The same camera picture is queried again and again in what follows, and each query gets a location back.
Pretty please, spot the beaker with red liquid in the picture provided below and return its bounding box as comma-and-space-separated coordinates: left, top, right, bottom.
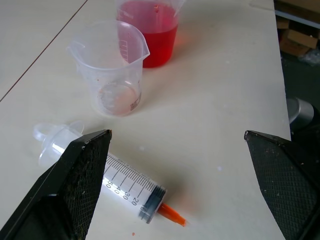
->
115, 0, 186, 69

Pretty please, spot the clear measuring beaker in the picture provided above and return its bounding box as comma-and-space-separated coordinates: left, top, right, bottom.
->
65, 20, 151, 117

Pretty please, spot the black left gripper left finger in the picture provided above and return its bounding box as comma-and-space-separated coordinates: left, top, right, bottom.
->
0, 129, 113, 240

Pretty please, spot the brown cardboard box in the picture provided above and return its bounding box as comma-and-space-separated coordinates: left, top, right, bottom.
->
279, 26, 319, 57

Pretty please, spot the clear syringe with orange tip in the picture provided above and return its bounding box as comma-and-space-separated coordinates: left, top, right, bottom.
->
32, 119, 187, 229

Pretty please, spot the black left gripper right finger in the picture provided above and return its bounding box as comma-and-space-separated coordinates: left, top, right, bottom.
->
243, 130, 320, 240

